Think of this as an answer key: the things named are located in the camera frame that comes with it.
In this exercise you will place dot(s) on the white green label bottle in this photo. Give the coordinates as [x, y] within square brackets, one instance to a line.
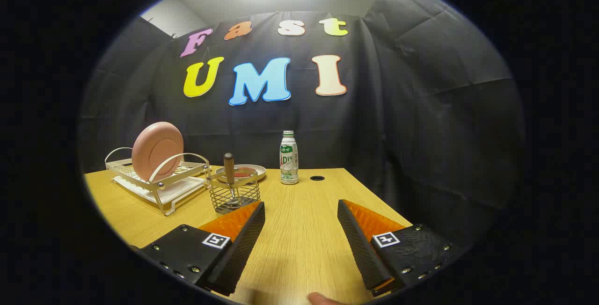
[289, 160]

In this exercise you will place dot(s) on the pink plate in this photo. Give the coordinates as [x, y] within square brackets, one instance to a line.
[157, 150]

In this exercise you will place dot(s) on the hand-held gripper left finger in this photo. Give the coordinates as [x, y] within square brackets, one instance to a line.
[243, 244]

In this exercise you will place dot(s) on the beige round plate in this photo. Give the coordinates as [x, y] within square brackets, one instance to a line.
[260, 171]

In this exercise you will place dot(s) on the red meat piece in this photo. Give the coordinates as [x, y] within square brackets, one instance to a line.
[248, 170]
[241, 174]

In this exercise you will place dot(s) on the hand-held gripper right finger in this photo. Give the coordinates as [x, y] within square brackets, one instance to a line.
[358, 244]

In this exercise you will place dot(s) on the white drip tray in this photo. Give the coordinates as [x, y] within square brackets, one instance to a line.
[180, 190]

